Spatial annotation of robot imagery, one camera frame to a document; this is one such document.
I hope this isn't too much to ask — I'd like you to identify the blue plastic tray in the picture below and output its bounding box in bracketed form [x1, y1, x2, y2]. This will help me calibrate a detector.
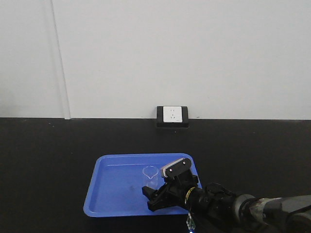
[83, 153, 192, 217]

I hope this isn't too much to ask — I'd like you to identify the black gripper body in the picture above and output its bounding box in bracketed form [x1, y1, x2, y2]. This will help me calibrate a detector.
[155, 169, 202, 209]

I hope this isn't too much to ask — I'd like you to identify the clear glass beaker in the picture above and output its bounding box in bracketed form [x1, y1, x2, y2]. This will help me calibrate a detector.
[142, 166, 158, 189]

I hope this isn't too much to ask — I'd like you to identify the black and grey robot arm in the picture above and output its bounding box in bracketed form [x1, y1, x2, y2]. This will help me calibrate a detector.
[142, 170, 311, 233]

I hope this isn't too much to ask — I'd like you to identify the white outlet in black box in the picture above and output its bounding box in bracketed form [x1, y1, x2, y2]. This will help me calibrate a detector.
[156, 106, 189, 128]

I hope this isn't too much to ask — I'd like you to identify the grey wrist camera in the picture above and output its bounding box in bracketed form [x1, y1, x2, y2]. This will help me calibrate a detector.
[160, 158, 191, 179]

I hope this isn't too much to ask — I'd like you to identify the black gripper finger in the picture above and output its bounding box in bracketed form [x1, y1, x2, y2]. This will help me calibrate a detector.
[147, 198, 181, 211]
[142, 184, 168, 198]

